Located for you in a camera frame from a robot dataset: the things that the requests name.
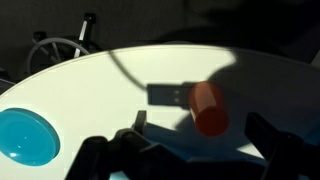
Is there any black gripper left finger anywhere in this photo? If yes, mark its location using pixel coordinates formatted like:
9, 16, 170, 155
65, 110, 187, 180

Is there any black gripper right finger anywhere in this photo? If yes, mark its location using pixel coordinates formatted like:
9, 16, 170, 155
244, 112, 320, 180

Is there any teal blue round plate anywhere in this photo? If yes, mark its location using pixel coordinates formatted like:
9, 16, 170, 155
0, 108, 60, 166

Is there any round white pedestal table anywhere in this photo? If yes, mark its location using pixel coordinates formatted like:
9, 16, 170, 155
0, 45, 320, 180

